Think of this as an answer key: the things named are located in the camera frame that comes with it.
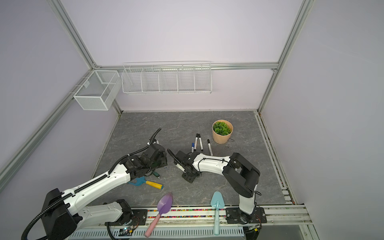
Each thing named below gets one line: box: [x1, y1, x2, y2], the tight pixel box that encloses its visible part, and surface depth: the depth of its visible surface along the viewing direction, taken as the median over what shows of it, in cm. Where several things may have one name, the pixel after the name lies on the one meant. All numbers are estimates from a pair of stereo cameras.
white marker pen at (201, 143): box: [198, 133, 204, 152], surface depth 103 cm
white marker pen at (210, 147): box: [207, 139, 214, 156], surface depth 101 cm
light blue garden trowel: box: [210, 191, 225, 235], surface depth 77 cm
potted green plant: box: [211, 119, 234, 144], surface depth 97 cm
